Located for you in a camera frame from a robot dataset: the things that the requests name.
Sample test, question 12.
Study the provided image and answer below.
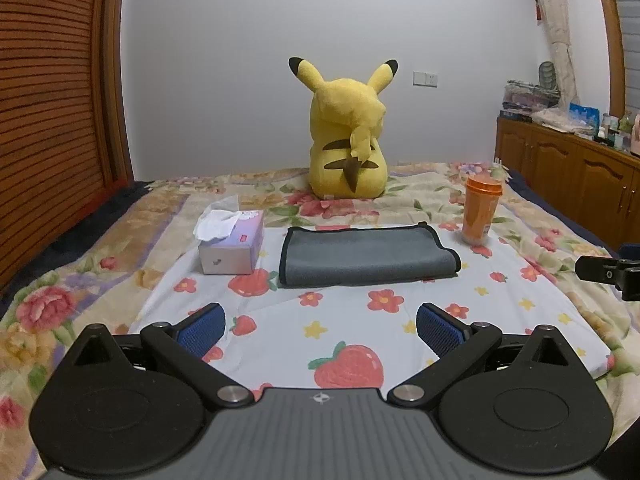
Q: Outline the beige tied curtain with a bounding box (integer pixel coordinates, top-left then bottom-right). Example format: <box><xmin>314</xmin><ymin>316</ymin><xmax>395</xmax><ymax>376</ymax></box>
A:
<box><xmin>537</xmin><ymin>0</ymin><xmax>579</xmax><ymax>110</ymax></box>

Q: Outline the grey purple microfibre towel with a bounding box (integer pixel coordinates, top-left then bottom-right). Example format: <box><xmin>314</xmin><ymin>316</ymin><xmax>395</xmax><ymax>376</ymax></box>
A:
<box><xmin>279</xmin><ymin>222</ymin><xmax>461</xmax><ymax>288</ymax></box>

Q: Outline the green patterned fan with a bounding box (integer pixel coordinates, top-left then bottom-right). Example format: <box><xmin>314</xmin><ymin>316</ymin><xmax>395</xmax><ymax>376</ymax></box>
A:
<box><xmin>538</xmin><ymin>61</ymin><xmax>558</xmax><ymax>91</ymax></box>

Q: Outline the stack of folded fabrics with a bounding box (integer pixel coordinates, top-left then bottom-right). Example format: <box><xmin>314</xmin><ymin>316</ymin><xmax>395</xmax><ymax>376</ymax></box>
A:
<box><xmin>499</xmin><ymin>79</ymin><xmax>560</xmax><ymax>122</ymax></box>

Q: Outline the pink tissue box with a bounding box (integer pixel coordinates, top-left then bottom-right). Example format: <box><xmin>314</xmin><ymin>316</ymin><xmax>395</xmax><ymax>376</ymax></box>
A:
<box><xmin>193</xmin><ymin>195</ymin><xmax>264</xmax><ymax>275</ymax></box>

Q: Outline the blue picture card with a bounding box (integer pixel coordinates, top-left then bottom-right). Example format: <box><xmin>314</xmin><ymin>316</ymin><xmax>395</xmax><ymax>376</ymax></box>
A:
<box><xmin>568</xmin><ymin>102</ymin><xmax>600</xmax><ymax>130</ymax></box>

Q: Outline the white strawberry print cloth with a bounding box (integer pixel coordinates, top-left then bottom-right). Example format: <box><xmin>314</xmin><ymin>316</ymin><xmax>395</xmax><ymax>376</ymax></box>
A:
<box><xmin>132</xmin><ymin>224</ymin><xmax>613</xmax><ymax>393</ymax></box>

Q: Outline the yellow Pikachu plush toy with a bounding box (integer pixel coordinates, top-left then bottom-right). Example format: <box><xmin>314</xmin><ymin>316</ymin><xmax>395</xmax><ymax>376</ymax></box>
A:
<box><xmin>288</xmin><ymin>58</ymin><xmax>398</xmax><ymax>200</ymax></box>

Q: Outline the orange lidded plastic cup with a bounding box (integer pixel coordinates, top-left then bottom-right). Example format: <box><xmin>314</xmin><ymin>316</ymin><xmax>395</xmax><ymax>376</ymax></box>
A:
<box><xmin>462</xmin><ymin>174</ymin><xmax>502</xmax><ymax>246</ymax></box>

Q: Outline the pink bottle on cabinet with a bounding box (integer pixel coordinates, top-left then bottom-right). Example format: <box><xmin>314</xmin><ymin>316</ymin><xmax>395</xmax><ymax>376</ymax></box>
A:
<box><xmin>630</xmin><ymin>114</ymin><xmax>640</xmax><ymax>157</ymax></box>

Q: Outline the floral bed blanket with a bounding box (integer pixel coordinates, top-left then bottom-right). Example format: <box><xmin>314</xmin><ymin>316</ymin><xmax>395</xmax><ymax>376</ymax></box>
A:
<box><xmin>1</xmin><ymin>162</ymin><xmax>639</xmax><ymax>479</ymax></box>

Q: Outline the wooden sideboard cabinet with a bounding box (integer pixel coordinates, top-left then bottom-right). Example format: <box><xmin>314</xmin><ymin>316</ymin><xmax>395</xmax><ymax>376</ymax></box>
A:
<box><xmin>495</xmin><ymin>117</ymin><xmax>639</xmax><ymax>250</ymax></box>

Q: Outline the wooden louvred wardrobe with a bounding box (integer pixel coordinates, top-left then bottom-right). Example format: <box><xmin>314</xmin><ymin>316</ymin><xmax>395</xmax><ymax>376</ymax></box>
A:
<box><xmin>1</xmin><ymin>0</ymin><xmax>134</xmax><ymax>285</ymax></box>

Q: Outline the white wall switch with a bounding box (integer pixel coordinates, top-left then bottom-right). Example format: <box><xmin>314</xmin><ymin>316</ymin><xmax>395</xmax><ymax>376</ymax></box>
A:
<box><xmin>412</xmin><ymin>72</ymin><xmax>438</xmax><ymax>88</ymax></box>

